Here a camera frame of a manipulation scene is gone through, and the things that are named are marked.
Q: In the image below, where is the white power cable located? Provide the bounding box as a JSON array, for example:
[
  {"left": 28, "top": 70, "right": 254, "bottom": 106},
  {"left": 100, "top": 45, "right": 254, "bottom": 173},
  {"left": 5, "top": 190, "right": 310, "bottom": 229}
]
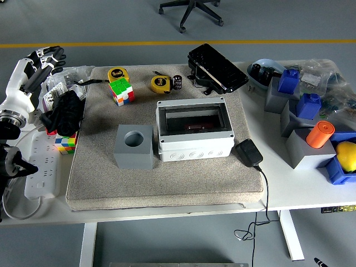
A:
[{"left": 1, "top": 177, "right": 46, "bottom": 221}]

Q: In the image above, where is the blue plastic bin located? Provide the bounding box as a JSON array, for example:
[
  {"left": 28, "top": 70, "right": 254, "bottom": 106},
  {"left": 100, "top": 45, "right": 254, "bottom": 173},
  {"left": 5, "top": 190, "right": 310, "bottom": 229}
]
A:
[{"left": 317, "top": 131, "right": 356, "bottom": 186}]

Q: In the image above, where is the black plastic case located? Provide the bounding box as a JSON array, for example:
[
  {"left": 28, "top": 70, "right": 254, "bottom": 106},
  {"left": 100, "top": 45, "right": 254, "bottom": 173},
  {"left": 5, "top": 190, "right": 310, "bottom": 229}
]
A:
[{"left": 186, "top": 43, "right": 250, "bottom": 95}]

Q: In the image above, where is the clear plastic bag with parts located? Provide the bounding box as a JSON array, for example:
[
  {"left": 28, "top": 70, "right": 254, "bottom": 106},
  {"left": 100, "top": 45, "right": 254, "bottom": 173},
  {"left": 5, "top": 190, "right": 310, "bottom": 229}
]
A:
[{"left": 46, "top": 66, "right": 95, "bottom": 94}]

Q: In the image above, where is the purple white card package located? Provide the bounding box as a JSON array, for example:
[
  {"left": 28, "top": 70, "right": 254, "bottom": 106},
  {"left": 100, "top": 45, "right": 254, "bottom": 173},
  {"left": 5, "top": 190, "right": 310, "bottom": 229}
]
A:
[{"left": 42, "top": 82, "right": 69, "bottom": 112}]

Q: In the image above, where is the grey block with round hole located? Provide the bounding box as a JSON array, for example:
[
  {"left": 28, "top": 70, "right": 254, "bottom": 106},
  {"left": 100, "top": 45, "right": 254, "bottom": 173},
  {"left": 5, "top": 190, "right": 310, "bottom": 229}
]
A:
[{"left": 113, "top": 124, "right": 155, "bottom": 170}]

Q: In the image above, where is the black table control panel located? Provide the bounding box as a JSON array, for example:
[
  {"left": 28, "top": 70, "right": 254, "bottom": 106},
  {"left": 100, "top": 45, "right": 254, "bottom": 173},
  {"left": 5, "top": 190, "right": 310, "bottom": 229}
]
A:
[{"left": 320, "top": 205, "right": 356, "bottom": 214}]

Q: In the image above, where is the black office chair base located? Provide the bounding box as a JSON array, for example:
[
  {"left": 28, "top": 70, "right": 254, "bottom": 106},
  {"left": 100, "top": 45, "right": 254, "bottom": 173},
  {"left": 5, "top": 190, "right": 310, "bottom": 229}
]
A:
[{"left": 158, "top": 0, "right": 225, "bottom": 34}]

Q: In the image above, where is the blue plastic block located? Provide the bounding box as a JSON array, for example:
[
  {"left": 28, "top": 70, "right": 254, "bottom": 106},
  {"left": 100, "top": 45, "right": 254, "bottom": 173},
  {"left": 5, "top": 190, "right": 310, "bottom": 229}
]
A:
[
  {"left": 277, "top": 68, "right": 300, "bottom": 94},
  {"left": 295, "top": 93, "right": 322, "bottom": 119}
]

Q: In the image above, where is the clear bag of components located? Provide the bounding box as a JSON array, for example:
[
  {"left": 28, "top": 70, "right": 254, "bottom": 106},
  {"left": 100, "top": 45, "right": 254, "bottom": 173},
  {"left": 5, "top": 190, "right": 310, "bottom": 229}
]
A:
[
  {"left": 319, "top": 80, "right": 356, "bottom": 123},
  {"left": 299, "top": 58, "right": 343, "bottom": 93}
]

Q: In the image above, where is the small colourful puzzle cube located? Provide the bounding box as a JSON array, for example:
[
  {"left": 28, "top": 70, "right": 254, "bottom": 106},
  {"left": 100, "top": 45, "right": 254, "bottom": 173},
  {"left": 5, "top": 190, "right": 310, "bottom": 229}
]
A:
[{"left": 54, "top": 130, "right": 78, "bottom": 155}]

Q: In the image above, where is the black adapter cable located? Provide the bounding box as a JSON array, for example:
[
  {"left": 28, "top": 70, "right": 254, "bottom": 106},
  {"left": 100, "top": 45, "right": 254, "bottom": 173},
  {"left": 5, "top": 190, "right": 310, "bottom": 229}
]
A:
[{"left": 233, "top": 164, "right": 272, "bottom": 267}]

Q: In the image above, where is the yellow lemon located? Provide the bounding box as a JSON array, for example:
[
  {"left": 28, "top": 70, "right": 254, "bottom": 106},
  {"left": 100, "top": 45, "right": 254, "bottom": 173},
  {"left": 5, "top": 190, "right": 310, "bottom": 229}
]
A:
[{"left": 335, "top": 141, "right": 356, "bottom": 172}]

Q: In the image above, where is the smoky transparent box lid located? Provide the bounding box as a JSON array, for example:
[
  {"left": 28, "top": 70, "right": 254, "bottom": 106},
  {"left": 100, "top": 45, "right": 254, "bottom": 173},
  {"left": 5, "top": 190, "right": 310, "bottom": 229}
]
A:
[{"left": 161, "top": 105, "right": 228, "bottom": 137}]

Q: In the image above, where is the yellow tape measure with strap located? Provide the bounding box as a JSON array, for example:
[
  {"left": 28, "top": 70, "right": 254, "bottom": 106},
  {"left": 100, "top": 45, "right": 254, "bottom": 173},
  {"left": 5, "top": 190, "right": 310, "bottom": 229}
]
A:
[{"left": 72, "top": 67, "right": 131, "bottom": 86}]

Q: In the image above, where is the large colourful puzzle cube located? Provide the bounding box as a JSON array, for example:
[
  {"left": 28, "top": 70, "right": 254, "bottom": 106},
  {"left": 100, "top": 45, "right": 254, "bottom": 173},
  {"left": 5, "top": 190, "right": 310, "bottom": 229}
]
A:
[{"left": 108, "top": 78, "right": 136, "bottom": 106}]

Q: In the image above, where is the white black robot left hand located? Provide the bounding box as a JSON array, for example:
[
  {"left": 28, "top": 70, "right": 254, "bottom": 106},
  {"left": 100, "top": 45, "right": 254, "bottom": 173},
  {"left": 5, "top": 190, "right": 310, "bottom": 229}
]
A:
[{"left": 0, "top": 46, "right": 67, "bottom": 115}]

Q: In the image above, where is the black relay component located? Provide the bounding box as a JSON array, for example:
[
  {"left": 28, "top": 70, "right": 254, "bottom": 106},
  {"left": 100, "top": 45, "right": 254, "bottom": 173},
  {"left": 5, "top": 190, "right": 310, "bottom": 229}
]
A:
[{"left": 260, "top": 68, "right": 273, "bottom": 83}]

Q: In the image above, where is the light blue bowl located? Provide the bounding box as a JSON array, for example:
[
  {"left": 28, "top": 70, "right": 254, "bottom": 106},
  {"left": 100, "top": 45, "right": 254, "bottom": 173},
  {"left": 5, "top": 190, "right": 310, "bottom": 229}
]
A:
[{"left": 246, "top": 58, "right": 287, "bottom": 91}]

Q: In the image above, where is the white plastic junction box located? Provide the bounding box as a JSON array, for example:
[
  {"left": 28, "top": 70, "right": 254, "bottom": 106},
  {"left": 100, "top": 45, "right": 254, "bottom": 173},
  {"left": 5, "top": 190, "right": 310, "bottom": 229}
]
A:
[{"left": 155, "top": 97, "right": 236, "bottom": 162}]

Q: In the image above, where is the grey block holder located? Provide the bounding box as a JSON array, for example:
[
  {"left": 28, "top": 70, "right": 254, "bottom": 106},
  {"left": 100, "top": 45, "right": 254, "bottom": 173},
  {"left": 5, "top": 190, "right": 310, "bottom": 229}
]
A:
[
  {"left": 264, "top": 77, "right": 301, "bottom": 115},
  {"left": 285, "top": 127, "right": 337, "bottom": 170},
  {"left": 280, "top": 98, "right": 323, "bottom": 139}
]

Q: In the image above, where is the black power adapter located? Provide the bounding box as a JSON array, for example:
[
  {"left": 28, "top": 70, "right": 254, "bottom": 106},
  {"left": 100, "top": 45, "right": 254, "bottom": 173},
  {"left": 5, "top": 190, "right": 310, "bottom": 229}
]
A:
[{"left": 235, "top": 138, "right": 264, "bottom": 168}]

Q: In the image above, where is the grey-brown mat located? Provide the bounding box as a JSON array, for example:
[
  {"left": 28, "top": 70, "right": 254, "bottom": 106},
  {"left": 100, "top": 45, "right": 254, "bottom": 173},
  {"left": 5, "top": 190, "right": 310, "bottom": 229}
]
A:
[{"left": 65, "top": 64, "right": 264, "bottom": 211}]

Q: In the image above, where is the black cloth bundle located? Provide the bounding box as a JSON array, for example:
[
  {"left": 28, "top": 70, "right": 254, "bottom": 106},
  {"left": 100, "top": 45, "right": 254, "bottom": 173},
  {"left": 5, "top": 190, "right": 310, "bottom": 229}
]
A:
[{"left": 39, "top": 90, "right": 86, "bottom": 137}]

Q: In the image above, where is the white table leg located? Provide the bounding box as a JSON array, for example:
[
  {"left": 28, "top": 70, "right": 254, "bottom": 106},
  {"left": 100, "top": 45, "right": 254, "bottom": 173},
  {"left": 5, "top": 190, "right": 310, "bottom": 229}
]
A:
[
  {"left": 79, "top": 221, "right": 98, "bottom": 267},
  {"left": 279, "top": 210, "right": 305, "bottom": 261}
]

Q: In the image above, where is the small yellow tape measure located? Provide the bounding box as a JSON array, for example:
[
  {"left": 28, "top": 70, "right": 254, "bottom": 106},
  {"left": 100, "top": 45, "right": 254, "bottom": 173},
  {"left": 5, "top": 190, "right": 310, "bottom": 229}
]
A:
[{"left": 151, "top": 71, "right": 171, "bottom": 93}]

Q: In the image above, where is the white power strip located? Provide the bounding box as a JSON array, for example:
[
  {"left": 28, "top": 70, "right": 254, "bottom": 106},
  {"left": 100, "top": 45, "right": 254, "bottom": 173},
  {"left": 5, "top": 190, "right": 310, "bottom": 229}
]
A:
[{"left": 24, "top": 131, "right": 61, "bottom": 200}]

